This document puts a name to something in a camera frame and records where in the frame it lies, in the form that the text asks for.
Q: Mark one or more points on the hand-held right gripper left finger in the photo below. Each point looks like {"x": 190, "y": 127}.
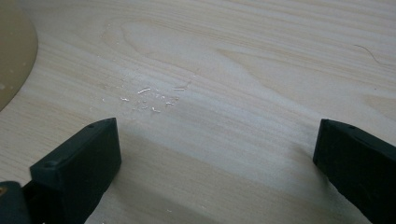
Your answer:
{"x": 77, "y": 161}

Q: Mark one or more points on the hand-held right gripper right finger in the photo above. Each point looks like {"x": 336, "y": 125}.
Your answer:
{"x": 361, "y": 168}

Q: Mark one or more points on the beige strainer bowl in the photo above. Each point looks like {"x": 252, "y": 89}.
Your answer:
{"x": 14, "y": 53}

